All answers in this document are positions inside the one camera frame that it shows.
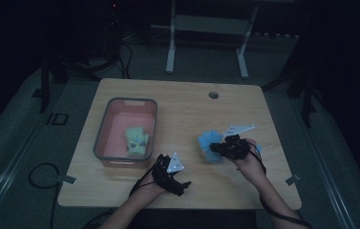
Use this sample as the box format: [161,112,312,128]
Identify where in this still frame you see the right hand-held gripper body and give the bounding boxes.
[219,123,256,161]

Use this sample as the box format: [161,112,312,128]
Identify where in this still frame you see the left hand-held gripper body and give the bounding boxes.
[150,152,188,198]

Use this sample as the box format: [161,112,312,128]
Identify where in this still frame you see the plain blue glove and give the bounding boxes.
[198,129,226,164]

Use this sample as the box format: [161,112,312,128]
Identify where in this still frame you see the green glove with face pattern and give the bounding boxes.
[125,128,150,157]

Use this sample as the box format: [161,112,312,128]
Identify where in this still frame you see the plain light green glove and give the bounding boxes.
[124,126,150,151]

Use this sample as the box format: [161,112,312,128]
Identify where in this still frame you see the pink plastic basin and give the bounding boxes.
[93,96,159,169]

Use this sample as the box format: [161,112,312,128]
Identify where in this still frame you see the person's right hand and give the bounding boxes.
[230,137,266,185]

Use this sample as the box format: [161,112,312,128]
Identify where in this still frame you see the person's left hand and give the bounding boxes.
[138,176,170,200]

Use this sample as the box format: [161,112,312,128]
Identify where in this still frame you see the person's dark clothing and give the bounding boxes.
[129,209,258,229]

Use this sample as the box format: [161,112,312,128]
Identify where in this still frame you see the grey clip on table edge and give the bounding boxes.
[56,175,77,186]
[285,174,303,187]

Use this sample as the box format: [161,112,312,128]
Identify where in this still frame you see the black metal stand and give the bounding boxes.
[261,37,318,129]
[32,52,103,115]

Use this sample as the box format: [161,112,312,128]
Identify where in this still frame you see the white metal stand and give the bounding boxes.
[165,0,260,80]

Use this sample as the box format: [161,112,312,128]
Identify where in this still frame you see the left hand-held gripper cable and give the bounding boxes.
[129,158,162,198]

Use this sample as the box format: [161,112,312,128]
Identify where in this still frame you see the hand-held gripper cable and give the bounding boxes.
[129,158,162,198]
[247,141,313,229]

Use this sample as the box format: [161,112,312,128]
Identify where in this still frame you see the right hand-held gripper cable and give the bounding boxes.
[247,141,313,229]

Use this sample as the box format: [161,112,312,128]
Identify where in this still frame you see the black cables behind table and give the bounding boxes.
[116,41,135,80]

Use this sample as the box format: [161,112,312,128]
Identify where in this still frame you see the black cable on floor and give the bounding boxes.
[28,162,63,229]

